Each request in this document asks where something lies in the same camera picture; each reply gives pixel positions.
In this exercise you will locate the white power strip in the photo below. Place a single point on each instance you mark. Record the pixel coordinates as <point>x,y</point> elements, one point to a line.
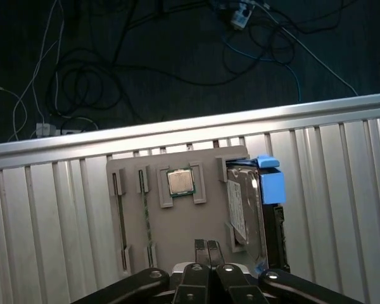
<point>240,17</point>

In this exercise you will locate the silver CPU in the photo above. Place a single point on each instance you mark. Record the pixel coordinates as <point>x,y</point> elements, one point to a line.
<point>179,183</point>

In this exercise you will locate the white power adapter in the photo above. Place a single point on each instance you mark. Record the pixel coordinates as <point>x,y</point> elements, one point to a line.
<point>46,129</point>

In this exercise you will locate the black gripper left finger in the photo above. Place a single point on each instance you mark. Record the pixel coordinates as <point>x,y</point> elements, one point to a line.
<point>190,286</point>

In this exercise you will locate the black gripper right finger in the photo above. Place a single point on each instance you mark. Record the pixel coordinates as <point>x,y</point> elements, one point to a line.
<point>240,286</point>

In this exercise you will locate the hard disk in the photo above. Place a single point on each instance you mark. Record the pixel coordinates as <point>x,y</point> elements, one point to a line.
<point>244,196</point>

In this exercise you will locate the green RAM stick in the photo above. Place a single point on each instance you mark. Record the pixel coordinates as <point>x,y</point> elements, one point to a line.
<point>146,218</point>

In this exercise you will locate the grey parts rack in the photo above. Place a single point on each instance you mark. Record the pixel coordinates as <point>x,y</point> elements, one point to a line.
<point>190,228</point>

